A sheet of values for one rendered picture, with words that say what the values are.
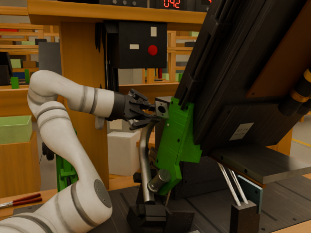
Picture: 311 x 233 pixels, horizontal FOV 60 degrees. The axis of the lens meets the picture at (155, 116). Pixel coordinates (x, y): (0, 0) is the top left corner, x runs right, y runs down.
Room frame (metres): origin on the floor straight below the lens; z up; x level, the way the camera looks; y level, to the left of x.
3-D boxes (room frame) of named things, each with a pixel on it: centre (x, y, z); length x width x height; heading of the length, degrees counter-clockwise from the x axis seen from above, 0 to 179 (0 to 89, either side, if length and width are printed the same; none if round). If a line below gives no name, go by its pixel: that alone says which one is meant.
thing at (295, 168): (0.76, -0.23, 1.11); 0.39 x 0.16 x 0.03; 23
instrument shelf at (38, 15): (1.06, -0.02, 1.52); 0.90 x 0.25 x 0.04; 113
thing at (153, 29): (0.97, 0.06, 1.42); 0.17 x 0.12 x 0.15; 113
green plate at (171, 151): (0.73, -0.08, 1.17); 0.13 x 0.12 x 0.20; 113
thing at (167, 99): (0.99, -0.17, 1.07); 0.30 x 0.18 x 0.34; 113
